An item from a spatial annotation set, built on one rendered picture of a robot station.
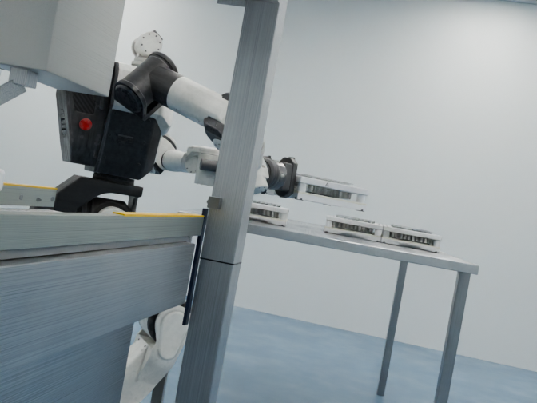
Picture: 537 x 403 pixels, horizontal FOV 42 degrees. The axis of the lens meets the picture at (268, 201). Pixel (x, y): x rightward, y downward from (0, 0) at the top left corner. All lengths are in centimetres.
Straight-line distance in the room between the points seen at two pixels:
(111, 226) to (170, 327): 123
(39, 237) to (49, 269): 4
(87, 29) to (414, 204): 488
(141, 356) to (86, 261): 132
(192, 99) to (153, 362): 78
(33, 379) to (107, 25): 63
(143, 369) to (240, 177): 102
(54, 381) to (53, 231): 25
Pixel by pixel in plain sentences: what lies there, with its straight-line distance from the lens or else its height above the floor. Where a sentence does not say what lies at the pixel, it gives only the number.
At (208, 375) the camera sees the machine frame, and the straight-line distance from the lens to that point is 121.
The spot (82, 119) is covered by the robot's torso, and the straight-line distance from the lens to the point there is 188.
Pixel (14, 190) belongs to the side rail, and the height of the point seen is 94.
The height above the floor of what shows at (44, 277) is 88.
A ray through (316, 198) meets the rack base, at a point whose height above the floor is 102.
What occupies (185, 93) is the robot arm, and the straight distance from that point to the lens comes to 172.
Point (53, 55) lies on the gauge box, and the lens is 108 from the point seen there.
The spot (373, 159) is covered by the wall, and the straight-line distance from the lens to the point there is 590.
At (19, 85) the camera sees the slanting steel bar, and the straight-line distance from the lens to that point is 111.
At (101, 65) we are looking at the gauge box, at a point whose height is 116.
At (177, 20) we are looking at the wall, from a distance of 650.
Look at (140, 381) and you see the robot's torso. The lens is 210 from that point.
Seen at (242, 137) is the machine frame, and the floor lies 109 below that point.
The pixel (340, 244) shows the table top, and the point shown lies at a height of 87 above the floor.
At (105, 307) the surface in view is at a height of 83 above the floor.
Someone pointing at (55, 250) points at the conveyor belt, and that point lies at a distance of 74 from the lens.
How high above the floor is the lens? 100
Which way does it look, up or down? level
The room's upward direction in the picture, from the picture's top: 10 degrees clockwise
